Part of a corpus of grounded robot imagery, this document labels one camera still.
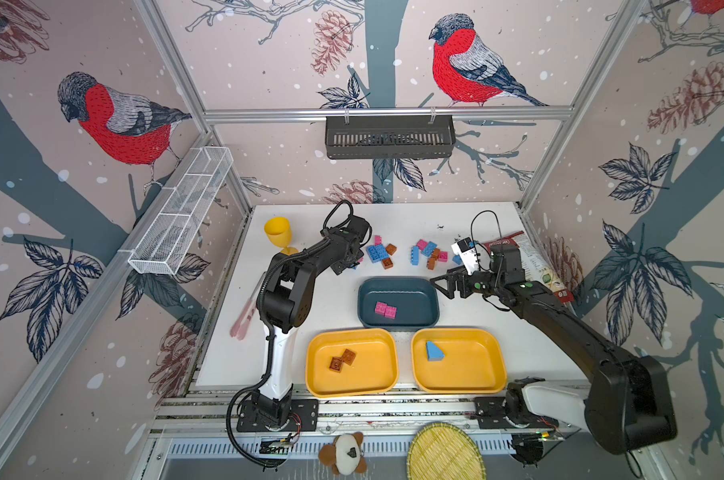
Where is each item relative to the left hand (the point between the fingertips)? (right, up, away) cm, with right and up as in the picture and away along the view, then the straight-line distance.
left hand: (349, 257), depth 100 cm
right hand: (+27, -4, -18) cm, 33 cm away
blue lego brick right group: (+28, +2, +7) cm, 29 cm away
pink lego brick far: (+10, +6, +7) cm, 14 cm away
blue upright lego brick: (+23, 0, +3) cm, 23 cm away
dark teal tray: (+22, -13, -6) cm, 26 cm away
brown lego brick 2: (+14, +3, +7) cm, 16 cm away
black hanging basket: (+14, +43, +3) cm, 45 cm away
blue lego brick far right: (+30, +2, -25) cm, 39 cm away
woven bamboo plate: (+25, -43, -32) cm, 59 cm away
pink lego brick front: (+10, -15, -10) cm, 21 cm away
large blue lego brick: (+10, +1, +6) cm, 11 cm away
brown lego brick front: (+1, -26, -19) cm, 32 cm away
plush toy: (+1, -42, -34) cm, 54 cm away
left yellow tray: (+3, -28, -18) cm, 33 cm away
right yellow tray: (+36, -27, -19) cm, 49 cm away
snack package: (+62, -3, -3) cm, 62 cm away
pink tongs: (-30, -18, -16) cm, 39 cm away
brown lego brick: (-2, -27, -21) cm, 34 cm away
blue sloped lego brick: (+25, -25, -18) cm, 40 cm away
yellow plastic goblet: (-23, +9, -5) cm, 25 cm away
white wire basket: (-43, +4, -32) cm, 54 cm away
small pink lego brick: (+13, -16, -10) cm, 23 cm away
